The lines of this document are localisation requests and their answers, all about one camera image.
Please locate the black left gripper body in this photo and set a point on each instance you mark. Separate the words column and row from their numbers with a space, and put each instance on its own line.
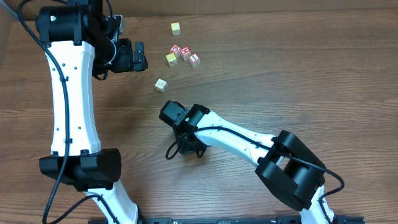
column 138, row 56

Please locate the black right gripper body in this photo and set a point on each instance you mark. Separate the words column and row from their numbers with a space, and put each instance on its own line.
column 187, row 144

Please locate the plain wooden picture block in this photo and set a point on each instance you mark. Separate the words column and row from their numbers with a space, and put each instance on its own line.
column 161, row 85

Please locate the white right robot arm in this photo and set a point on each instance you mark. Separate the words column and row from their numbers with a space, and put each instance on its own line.
column 286, row 166

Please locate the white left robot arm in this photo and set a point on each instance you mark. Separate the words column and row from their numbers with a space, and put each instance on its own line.
column 82, row 44

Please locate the yellow wooden block left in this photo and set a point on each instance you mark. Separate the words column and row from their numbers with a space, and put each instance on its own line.
column 171, row 59

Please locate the yellow wooden block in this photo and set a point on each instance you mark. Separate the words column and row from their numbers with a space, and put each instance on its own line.
column 171, row 59
column 175, row 28

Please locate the red block letter C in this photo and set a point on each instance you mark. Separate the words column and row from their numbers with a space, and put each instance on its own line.
column 176, row 50

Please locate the far yellow wooden block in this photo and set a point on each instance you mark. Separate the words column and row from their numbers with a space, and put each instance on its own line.
column 175, row 28

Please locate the red block letter M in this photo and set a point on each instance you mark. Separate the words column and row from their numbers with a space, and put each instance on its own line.
column 185, row 53

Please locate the red block letter I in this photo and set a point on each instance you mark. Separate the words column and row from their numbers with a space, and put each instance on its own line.
column 194, row 60

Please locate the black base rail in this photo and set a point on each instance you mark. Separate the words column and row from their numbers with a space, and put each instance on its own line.
column 342, row 219

